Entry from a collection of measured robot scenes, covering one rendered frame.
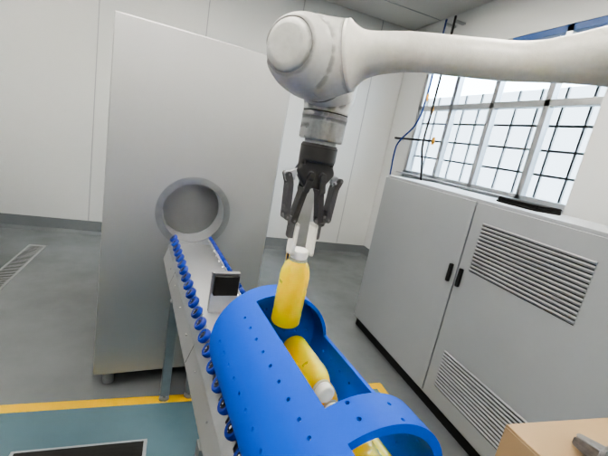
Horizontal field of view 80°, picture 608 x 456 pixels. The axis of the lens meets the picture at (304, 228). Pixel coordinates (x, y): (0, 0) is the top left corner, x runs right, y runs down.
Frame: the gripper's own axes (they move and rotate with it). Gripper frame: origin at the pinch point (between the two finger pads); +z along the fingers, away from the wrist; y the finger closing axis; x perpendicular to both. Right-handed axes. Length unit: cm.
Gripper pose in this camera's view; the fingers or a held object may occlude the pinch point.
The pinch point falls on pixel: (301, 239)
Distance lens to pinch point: 78.1
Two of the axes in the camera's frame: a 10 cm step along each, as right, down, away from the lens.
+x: 4.1, 2.8, -8.7
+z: -1.8, 9.6, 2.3
